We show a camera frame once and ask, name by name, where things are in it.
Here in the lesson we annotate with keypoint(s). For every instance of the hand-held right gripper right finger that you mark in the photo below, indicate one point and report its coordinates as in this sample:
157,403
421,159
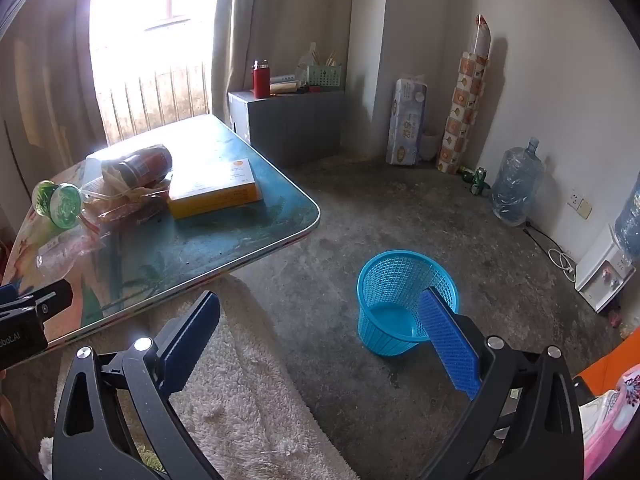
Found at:
447,345

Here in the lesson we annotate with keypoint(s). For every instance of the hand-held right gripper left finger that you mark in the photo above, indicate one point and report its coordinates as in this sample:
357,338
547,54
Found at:
192,340

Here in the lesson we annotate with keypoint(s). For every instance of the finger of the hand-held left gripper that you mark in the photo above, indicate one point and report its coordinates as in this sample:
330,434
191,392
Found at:
52,302

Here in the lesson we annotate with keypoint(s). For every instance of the clear bag with thin print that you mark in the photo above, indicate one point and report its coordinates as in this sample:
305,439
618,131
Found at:
60,255

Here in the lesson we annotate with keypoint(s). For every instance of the blue plastic mesh basket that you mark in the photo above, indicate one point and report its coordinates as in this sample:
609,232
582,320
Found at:
395,317

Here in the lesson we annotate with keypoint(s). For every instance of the clear bag with red print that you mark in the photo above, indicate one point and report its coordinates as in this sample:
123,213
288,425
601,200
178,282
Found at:
130,210

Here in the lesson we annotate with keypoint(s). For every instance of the clear plastic food container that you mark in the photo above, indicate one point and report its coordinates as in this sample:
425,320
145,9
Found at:
97,165

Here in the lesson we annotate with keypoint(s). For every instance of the yellow cardboard box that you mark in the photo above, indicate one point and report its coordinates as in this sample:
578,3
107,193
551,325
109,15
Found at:
215,187

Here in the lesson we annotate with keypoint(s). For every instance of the beige fluffy blanket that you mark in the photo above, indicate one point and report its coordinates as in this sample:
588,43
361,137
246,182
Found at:
250,400

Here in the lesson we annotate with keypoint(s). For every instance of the green translucent plastic cup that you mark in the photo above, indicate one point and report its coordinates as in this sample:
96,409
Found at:
66,206
45,197

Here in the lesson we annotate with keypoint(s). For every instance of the orange box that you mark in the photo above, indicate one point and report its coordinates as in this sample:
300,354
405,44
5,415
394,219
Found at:
607,367

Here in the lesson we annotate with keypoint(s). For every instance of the green drink can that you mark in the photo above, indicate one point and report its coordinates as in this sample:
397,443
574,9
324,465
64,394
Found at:
480,181

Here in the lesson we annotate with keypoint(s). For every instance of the white water dispenser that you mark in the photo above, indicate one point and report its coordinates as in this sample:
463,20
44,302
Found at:
600,275

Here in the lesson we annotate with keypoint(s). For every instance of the brown jar with red label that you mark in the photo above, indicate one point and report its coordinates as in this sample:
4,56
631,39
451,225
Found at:
145,162

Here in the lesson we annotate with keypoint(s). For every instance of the small pink floor item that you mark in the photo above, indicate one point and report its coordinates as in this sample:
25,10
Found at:
615,316

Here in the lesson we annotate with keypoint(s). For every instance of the green glass bottle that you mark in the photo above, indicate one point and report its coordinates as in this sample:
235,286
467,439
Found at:
466,175

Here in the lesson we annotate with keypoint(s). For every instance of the large clear water jug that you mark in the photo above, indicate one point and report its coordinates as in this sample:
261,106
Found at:
515,185

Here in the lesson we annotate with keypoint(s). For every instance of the white pot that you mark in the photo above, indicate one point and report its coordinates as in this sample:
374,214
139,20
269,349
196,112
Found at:
431,145

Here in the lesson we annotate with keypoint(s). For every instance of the blue water jug on dispenser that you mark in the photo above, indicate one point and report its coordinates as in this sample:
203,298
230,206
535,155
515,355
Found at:
631,225

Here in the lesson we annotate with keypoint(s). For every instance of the toilet paper pack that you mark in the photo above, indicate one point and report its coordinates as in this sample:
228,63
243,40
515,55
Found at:
406,122

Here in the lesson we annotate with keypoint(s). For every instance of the grey cabinet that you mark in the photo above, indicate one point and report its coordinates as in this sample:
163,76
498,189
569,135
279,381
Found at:
295,125

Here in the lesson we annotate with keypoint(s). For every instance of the rolled patterned mat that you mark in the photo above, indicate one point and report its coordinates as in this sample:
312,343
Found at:
462,105

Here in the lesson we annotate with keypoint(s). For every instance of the red thermos bottle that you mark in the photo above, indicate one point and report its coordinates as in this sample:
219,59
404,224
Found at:
260,82

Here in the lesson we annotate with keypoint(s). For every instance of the stack of books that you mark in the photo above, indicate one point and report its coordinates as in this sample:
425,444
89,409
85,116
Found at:
286,86

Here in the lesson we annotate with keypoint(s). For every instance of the barred window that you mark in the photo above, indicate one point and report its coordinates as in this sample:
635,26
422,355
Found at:
150,45

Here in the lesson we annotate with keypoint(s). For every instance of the green perforated storage basket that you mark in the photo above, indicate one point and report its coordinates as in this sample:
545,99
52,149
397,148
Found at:
324,75

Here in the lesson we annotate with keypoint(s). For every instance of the beige curtain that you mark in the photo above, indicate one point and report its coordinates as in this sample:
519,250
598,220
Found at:
280,25

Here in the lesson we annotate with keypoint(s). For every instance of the wall socket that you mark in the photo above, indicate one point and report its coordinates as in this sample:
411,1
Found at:
580,204

